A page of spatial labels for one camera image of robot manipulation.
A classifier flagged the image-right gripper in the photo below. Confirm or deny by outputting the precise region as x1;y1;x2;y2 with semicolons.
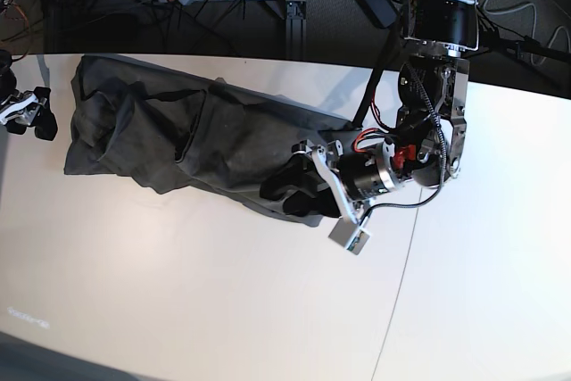
260;140;410;225

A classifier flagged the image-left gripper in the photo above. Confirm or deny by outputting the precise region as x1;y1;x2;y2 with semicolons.
1;87;58;140

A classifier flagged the dark grey T-shirt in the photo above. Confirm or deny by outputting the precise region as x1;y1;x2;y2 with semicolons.
64;55;353;227

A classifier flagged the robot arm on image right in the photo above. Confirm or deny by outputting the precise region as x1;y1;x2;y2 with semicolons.
260;0;479;226

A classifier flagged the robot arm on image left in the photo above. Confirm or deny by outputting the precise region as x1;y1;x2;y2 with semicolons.
1;0;58;141

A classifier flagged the black tripod stand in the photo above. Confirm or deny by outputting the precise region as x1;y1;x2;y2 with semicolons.
478;13;570;90

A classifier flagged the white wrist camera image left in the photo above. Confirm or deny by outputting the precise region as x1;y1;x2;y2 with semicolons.
328;219;371;255

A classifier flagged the aluminium frame post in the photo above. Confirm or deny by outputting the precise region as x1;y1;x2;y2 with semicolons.
285;0;307;62

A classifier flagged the grey coiled cable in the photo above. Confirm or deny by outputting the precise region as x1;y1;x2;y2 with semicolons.
481;0;571;65

